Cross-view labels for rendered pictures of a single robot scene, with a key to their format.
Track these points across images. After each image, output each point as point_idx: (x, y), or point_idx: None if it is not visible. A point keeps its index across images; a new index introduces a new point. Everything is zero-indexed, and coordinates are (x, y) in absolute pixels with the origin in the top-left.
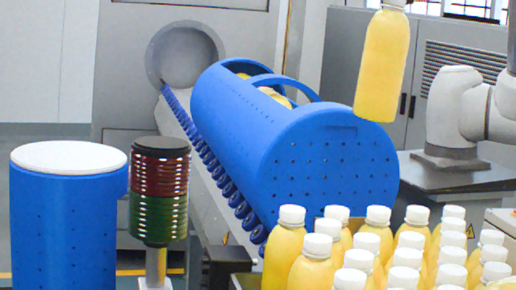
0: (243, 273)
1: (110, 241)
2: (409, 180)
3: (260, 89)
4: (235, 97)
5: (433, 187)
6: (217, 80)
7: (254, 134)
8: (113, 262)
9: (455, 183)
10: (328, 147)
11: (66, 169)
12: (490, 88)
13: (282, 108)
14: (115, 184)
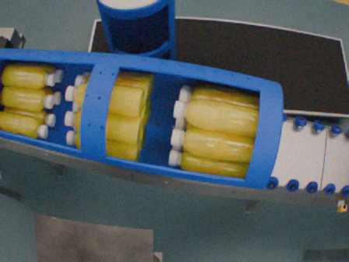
0: None
1: (103, 20)
2: (58, 221)
3: (129, 90)
4: (94, 54)
5: (39, 224)
6: (197, 67)
7: (20, 48)
8: (106, 28)
9: (41, 248)
10: None
11: None
12: None
13: (9, 56)
14: (100, 6)
